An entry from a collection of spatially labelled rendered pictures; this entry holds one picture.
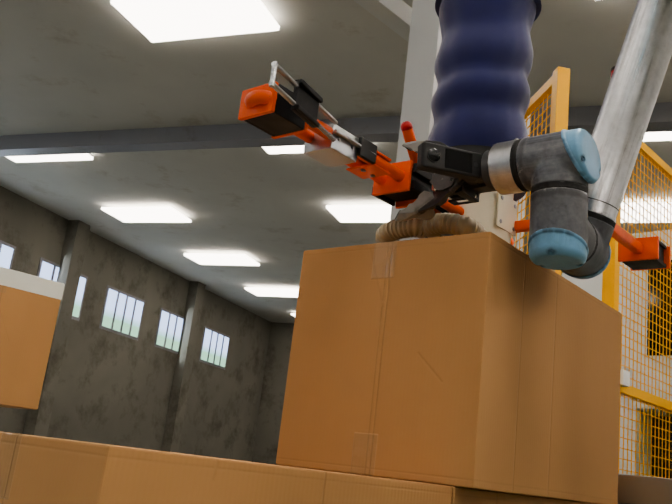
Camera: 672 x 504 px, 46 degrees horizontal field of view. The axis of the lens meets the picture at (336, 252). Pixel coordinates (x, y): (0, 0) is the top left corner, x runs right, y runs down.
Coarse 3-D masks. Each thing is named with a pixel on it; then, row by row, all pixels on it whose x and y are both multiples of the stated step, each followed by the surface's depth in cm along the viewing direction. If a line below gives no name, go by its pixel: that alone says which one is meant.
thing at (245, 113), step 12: (264, 84) 123; (276, 96) 121; (240, 108) 125; (252, 108) 123; (264, 108) 121; (276, 108) 121; (288, 108) 123; (240, 120) 125; (252, 120) 124; (264, 120) 124; (276, 120) 123; (288, 120) 123; (300, 120) 125; (276, 132) 128; (288, 132) 127; (300, 132) 126
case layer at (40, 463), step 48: (0, 432) 93; (0, 480) 90; (48, 480) 83; (96, 480) 77; (144, 480) 80; (192, 480) 84; (240, 480) 89; (288, 480) 94; (336, 480) 101; (384, 480) 107
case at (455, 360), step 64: (320, 256) 150; (384, 256) 140; (448, 256) 132; (512, 256) 133; (320, 320) 145; (384, 320) 136; (448, 320) 128; (512, 320) 132; (576, 320) 153; (320, 384) 141; (384, 384) 133; (448, 384) 125; (512, 384) 130; (576, 384) 150; (320, 448) 137; (384, 448) 129; (448, 448) 122; (512, 448) 128; (576, 448) 148
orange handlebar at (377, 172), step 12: (252, 96) 121; (264, 96) 120; (312, 132) 133; (384, 156) 142; (348, 168) 142; (360, 168) 141; (372, 168) 140; (384, 168) 142; (396, 168) 144; (384, 180) 148; (396, 180) 146; (444, 204) 156; (516, 228) 166; (528, 228) 164; (624, 240) 164; (636, 240) 168; (636, 252) 170
